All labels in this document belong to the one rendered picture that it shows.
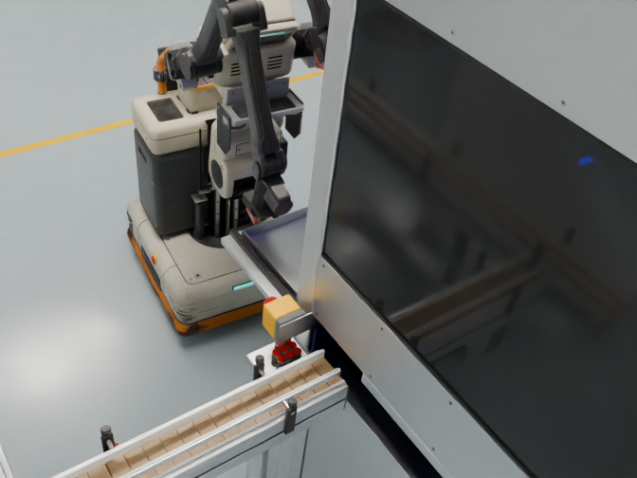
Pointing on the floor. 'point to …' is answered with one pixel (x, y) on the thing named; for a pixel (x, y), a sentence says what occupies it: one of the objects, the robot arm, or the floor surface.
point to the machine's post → (323, 172)
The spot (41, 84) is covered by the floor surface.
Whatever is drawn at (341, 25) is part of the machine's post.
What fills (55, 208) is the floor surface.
